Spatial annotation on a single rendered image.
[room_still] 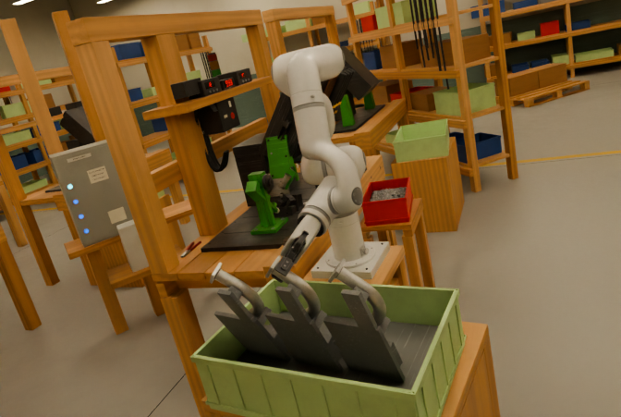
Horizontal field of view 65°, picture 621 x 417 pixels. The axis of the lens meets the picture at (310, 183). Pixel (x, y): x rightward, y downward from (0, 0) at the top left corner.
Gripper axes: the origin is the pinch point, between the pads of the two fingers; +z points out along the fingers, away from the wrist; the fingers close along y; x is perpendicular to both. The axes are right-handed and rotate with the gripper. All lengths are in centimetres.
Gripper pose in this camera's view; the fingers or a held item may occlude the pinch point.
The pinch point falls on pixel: (282, 269)
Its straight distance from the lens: 120.7
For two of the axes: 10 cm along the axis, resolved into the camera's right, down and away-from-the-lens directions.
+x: 8.4, 5.3, -0.6
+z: -4.5, 6.4, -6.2
